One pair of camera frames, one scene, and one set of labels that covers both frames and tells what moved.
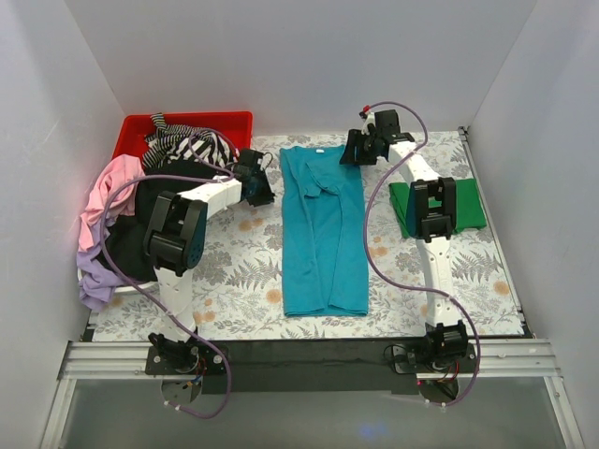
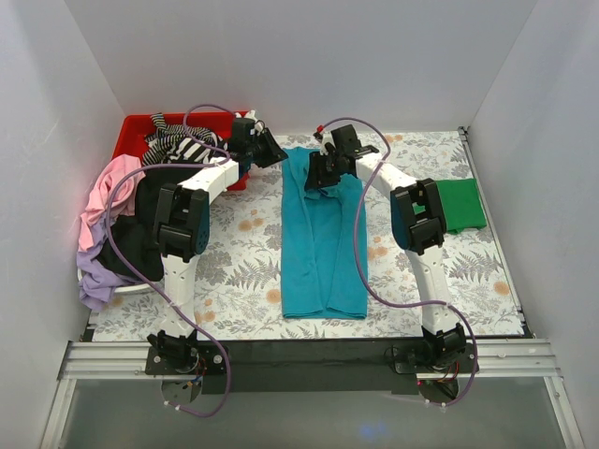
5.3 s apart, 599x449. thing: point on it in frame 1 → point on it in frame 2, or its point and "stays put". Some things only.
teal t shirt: x=325 y=254 stays put
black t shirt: x=126 y=233 stays put
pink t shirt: x=103 y=183 stays put
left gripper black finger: x=261 y=192 → x=268 y=151
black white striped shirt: x=177 y=143 stays put
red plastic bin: x=236 y=125 stays put
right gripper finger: x=355 y=152 → x=322 y=171
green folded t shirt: x=469 y=211 stays put
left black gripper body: x=261 y=188 → x=264 y=147
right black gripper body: x=354 y=148 → x=325 y=166
